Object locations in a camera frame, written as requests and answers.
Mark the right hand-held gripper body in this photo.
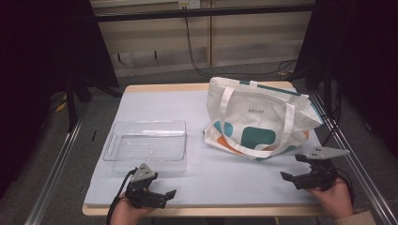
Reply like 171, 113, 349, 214
308, 146, 351, 191

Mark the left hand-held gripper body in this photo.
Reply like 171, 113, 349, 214
125, 162, 158, 209

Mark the white printed tote bag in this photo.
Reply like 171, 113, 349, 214
203, 76, 325, 161

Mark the person's right hand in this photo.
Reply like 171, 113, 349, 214
306, 177, 355, 219

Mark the person's left hand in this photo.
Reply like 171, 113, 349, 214
109, 192, 157, 225

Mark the clear plastic bin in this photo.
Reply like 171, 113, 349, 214
102, 120, 188, 173

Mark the light blue table mat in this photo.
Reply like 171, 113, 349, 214
84, 87, 325, 207

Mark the black metal stand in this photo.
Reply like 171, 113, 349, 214
322, 67, 344, 146
64, 74, 95, 132

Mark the black curtain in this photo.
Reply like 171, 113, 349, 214
0, 0, 120, 198
294, 0, 398, 158

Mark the black horizontal bar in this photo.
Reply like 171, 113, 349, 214
93, 4, 315, 23

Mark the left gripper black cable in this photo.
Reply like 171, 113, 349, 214
106, 168, 139, 225

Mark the aluminium rail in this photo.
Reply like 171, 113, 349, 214
24, 106, 89, 225
309, 92, 398, 225

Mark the hanging black wall cable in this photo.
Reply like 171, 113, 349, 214
184, 17, 299, 79

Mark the white wall outlet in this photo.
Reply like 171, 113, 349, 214
177, 0, 201, 9

